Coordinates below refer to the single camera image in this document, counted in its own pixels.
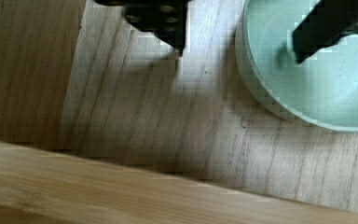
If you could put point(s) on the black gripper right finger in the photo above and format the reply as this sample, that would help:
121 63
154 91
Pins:
325 25

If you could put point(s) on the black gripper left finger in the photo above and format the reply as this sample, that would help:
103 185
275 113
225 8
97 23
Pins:
165 19

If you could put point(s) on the pale green cup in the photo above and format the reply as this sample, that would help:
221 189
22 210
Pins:
322 91

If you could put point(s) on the open wooden drawer tray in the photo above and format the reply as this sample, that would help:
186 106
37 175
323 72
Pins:
100 123

